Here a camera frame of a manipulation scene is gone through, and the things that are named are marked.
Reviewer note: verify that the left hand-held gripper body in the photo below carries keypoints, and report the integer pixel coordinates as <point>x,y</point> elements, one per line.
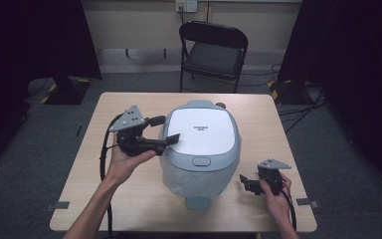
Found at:
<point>131,132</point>

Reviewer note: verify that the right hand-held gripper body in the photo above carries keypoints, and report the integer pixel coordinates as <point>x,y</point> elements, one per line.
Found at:
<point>272,176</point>

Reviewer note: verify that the person's right hand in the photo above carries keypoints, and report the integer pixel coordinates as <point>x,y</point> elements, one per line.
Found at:
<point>275,204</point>

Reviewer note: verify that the person's left hand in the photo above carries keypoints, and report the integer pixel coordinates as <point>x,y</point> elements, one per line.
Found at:
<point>124,164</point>

